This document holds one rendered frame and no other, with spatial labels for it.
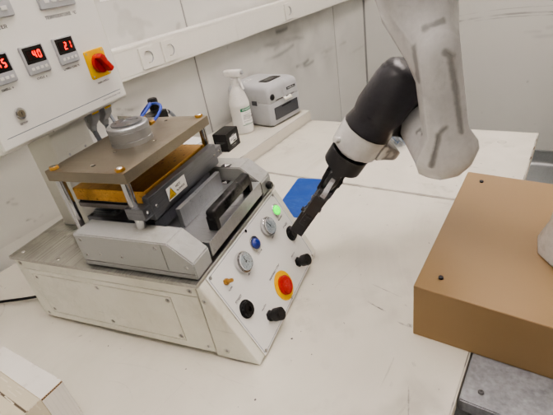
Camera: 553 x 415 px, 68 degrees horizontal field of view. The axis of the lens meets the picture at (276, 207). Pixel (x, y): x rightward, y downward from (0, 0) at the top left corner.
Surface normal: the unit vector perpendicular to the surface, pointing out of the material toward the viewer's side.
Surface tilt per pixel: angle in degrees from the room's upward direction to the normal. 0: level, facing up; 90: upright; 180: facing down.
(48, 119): 90
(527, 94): 90
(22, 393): 2
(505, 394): 0
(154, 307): 90
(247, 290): 65
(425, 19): 73
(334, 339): 0
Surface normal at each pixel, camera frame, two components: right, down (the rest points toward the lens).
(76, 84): 0.92, 0.06
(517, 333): -0.54, 0.50
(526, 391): -0.16, -0.85
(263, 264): 0.77, -0.31
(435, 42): 0.04, 0.51
